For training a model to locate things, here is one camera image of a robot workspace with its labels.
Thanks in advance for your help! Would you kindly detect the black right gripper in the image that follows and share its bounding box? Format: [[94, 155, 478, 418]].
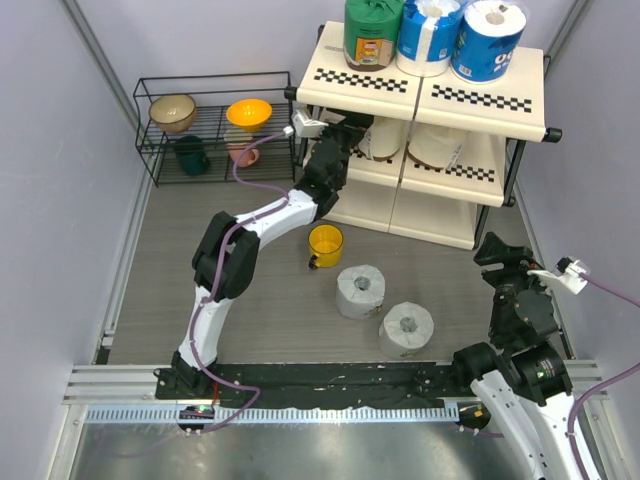
[[473, 230, 560, 339]]

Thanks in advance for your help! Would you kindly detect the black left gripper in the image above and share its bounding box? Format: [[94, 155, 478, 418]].
[[312, 94, 375, 189]]

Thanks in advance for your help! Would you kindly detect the cream roll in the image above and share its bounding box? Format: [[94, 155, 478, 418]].
[[408, 123, 468, 169], [357, 116, 407, 162]]

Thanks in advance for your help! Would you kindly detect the cream roll front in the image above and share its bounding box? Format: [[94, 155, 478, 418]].
[[408, 123, 468, 169]]

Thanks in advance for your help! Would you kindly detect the green paper towel roll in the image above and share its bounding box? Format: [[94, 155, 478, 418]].
[[343, 0, 404, 71]]

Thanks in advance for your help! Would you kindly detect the grey roll front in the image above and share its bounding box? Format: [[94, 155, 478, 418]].
[[378, 302, 435, 359]]

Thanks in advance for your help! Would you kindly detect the grey roll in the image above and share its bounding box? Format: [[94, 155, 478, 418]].
[[378, 302, 435, 359], [336, 265, 386, 320]]

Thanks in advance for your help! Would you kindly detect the blue striped plastic-wrapped roll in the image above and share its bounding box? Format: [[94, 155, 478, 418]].
[[396, 0, 467, 78]]

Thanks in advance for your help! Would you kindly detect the white roll blue base wrap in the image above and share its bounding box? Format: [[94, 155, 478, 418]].
[[451, 1, 528, 84]]

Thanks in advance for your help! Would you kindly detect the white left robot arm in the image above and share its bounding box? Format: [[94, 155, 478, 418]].
[[156, 111, 374, 399]]

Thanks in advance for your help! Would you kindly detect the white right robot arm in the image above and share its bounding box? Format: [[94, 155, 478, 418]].
[[451, 232, 600, 479]]

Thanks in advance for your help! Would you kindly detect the cream three-tier shelf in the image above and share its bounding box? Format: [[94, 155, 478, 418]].
[[286, 21, 562, 250]]

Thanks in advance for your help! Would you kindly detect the orange bowl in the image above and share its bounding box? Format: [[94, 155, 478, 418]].
[[226, 98, 273, 133]]

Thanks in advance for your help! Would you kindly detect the yellow mug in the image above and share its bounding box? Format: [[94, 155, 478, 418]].
[[308, 224, 344, 270]]

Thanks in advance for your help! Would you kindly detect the pink mug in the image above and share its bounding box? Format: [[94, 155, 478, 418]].
[[224, 128, 260, 168]]

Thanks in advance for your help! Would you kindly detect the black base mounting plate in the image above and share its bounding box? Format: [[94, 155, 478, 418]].
[[154, 361, 475, 410]]

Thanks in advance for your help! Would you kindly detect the dark green mug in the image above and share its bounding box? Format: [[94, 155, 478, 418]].
[[172, 135, 210, 176]]

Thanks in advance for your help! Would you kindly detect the beige ceramic bowl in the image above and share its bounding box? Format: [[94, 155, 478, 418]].
[[149, 94, 197, 133]]

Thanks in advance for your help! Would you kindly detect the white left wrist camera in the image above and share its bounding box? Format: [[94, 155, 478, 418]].
[[283, 108, 328, 138]]

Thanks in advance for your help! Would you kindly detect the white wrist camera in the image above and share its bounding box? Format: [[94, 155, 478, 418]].
[[527, 257, 590, 295], [283, 108, 328, 138]]

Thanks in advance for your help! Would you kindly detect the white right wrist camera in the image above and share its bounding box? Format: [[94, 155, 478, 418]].
[[527, 257, 590, 295]]

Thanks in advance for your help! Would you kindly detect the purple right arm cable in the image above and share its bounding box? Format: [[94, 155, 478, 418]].
[[459, 272, 640, 480]]

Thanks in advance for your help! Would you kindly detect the black wire rack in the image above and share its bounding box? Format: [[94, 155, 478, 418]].
[[133, 71, 293, 186]]

